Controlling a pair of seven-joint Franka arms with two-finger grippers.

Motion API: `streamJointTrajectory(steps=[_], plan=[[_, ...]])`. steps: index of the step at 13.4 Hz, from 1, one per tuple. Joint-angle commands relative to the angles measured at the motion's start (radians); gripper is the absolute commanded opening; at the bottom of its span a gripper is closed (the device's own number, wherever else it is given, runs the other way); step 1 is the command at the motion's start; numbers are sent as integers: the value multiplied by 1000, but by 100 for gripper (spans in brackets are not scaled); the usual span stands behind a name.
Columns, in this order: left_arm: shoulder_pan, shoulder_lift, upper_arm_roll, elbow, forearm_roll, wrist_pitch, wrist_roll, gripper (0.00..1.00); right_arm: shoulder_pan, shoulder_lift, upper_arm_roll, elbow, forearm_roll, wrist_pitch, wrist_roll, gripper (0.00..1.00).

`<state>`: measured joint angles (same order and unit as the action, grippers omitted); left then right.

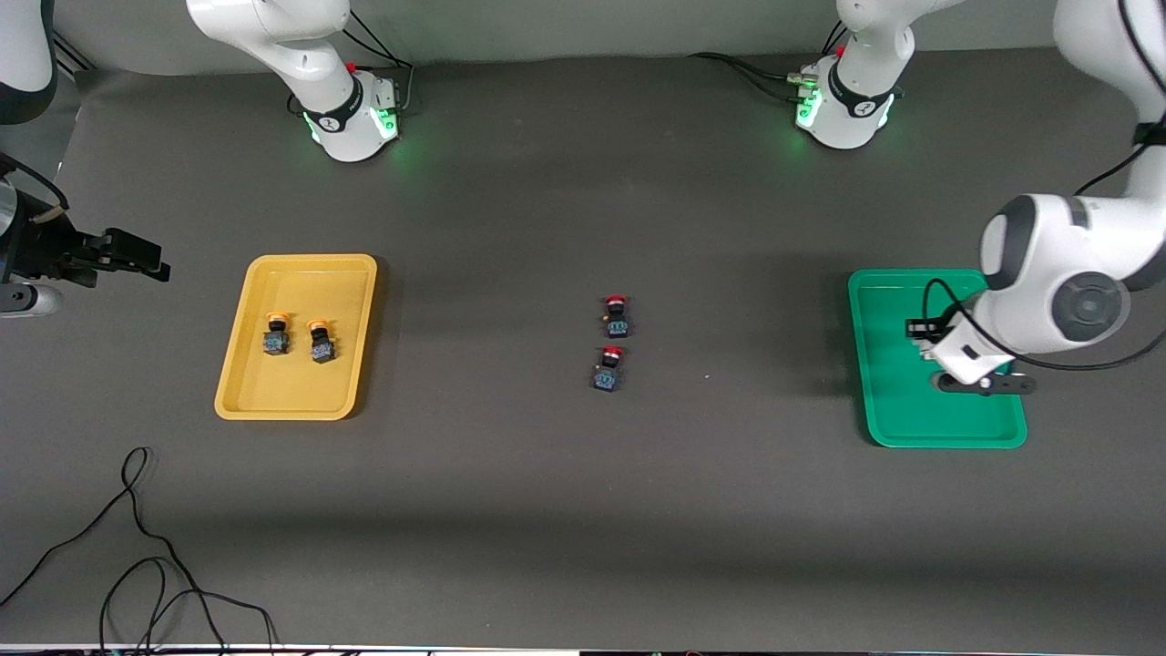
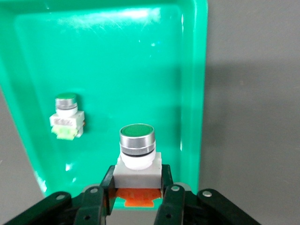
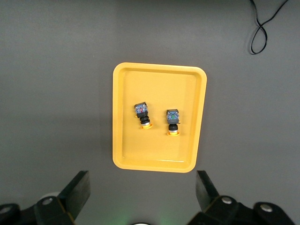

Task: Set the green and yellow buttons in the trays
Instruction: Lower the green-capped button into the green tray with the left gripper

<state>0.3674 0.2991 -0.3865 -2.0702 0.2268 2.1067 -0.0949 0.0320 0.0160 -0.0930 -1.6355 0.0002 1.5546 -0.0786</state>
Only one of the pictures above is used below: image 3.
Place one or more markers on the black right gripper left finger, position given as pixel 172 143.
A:
pixel 75 194

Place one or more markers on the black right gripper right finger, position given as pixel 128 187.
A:
pixel 206 194

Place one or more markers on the yellow push button green-marked block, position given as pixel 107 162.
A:
pixel 173 117

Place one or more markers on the yellow push button red-marked block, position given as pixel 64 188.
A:
pixel 141 111

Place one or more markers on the yellow plastic tray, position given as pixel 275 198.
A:
pixel 154 150

